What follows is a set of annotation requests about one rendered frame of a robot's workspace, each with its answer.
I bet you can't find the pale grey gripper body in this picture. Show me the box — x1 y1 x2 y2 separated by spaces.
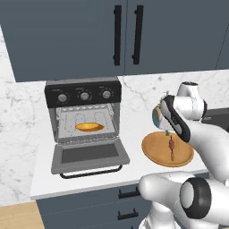
151 104 167 131

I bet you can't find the kebab skewer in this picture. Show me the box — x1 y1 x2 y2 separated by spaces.
168 134 176 162

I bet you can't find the golden baguette bread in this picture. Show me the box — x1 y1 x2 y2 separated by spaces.
74 122 105 132

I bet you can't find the metal toaster oven rack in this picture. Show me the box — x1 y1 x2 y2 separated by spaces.
56 131 118 145

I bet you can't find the grey toaster oven door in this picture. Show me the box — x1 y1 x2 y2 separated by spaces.
50 140 131 175

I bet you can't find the grey and black toaster oven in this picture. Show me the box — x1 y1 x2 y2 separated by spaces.
44 76 123 147

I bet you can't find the dark grey cupboard door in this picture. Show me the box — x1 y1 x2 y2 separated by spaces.
124 0 225 76
215 0 229 71
0 0 129 83

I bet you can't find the round wooden plate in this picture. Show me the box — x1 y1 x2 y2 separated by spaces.
140 131 195 168

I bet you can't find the black hob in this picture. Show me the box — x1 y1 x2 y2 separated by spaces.
202 107 229 132

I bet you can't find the dark grey drawer front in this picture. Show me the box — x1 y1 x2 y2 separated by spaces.
35 182 150 217
40 204 153 229

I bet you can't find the black drawer handle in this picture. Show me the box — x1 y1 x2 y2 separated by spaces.
118 187 141 199
116 208 140 221

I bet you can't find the black cupboard door handle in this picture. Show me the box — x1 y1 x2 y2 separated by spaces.
113 4 123 66
131 4 144 65

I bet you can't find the black toaster oven door handle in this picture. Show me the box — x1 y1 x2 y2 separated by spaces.
59 164 123 180

